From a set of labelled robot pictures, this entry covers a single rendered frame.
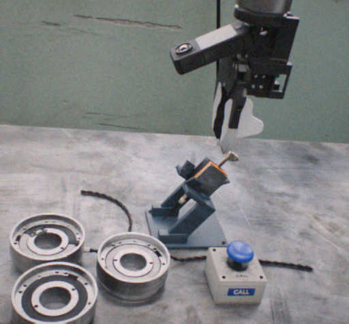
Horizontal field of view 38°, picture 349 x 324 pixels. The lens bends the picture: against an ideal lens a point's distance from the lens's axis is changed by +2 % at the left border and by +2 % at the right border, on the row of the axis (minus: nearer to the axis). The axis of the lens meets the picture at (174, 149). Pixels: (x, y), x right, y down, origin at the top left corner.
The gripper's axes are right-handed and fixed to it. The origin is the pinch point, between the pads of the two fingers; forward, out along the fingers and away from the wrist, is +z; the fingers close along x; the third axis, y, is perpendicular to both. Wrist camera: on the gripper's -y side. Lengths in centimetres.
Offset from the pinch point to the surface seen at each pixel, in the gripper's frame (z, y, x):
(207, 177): 6.5, -0.9, -1.3
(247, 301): 17.4, 3.0, -16.8
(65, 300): 17.2, -22.6, -15.5
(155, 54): 38, 18, 149
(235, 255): 10.9, 0.6, -14.6
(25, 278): 14.5, -27.7, -14.0
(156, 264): 15.2, -9.8, -11.5
